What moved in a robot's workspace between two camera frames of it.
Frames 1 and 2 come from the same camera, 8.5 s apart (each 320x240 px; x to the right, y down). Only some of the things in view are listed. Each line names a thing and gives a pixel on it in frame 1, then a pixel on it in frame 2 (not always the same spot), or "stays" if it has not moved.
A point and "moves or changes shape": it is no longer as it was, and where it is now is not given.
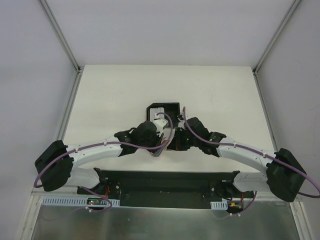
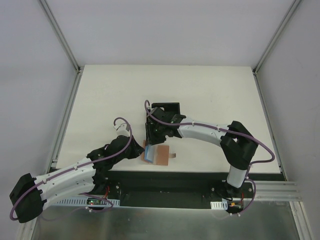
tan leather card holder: x=164 y=140 moves or changes shape
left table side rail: x=63 y=128 stays
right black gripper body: x=176 y=141 -> x=151 y=136
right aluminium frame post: x=275 y=37 stays
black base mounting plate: x=169 y=189 stays
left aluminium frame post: x=78 y=68 stays
